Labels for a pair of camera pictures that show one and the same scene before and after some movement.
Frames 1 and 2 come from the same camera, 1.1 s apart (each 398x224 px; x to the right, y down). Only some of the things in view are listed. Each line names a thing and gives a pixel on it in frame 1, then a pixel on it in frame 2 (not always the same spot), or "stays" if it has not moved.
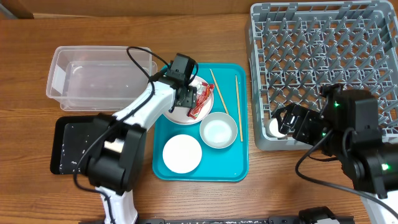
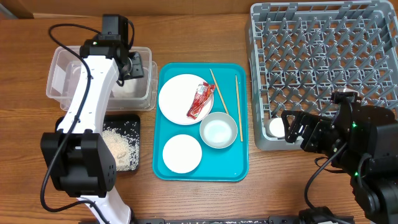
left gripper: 190,96 → 138,69
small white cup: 272,129 stays
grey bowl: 218,130 stays
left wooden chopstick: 219,91 stays
